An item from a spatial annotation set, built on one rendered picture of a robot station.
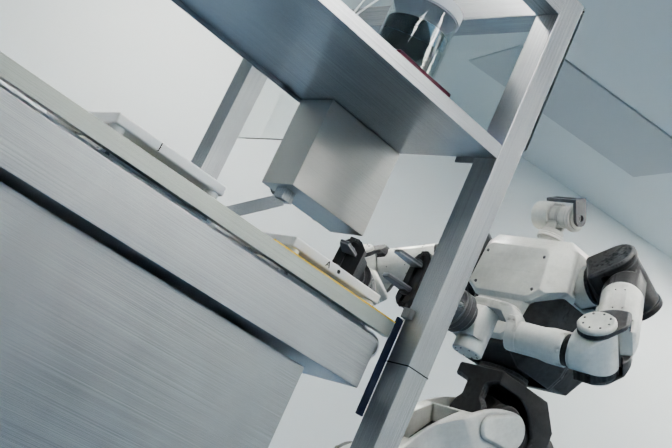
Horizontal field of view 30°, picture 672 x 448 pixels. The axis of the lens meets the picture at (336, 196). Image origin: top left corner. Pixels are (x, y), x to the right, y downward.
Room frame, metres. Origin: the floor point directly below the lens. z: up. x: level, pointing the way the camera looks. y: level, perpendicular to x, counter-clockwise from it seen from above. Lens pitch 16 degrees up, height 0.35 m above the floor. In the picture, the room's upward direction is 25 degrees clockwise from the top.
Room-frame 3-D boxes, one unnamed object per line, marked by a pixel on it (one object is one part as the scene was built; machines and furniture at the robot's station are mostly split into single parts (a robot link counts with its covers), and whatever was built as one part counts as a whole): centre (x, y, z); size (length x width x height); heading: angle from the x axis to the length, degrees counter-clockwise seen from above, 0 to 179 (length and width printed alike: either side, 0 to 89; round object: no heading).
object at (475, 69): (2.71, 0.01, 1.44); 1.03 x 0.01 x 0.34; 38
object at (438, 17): (2.37, -0.01, 1.42); 0.15 x 0.15 x 0.19
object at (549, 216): (2.69, -0.48, 1.29); 0.10 x 0.07 x 0.09; 38
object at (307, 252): (2.31, 0.01, 0.86); 0.25 x 0.24 x 0.02; 38
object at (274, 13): (2.22, 0.11, 1.22); 0.62 x 0.38 x 0.04; 128
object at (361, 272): (2.59, -0.09, 0.95); 0.12 x 0.10 x 0.13; 160
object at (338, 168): (2.45, 0.03, 1.11); 0.22 x 0.11 x 0.20; 128
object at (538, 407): (2.74, -0.56, 0.82); 0.28 x 0.13 x 0.18; 128
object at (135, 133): (2.05, 0.34, 0.86); 0.25 x 0.24 x 0.02; 38
